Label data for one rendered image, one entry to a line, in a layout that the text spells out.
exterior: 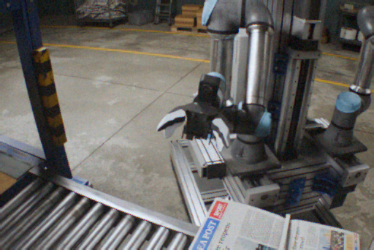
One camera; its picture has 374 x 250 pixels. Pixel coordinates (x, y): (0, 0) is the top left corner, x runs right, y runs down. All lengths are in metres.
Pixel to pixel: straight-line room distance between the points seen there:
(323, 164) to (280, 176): 0.25
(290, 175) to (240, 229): 0.74
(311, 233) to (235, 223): 0.18
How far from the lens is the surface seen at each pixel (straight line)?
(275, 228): 0.73
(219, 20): 1.03
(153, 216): 1.04
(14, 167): 1.44
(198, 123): 0.70
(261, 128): 0.89
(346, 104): 1.42
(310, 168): 1.45
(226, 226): 0.70
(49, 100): 1.32
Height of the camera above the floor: 1.56
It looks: 31 degrees down
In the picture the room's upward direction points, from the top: straight up
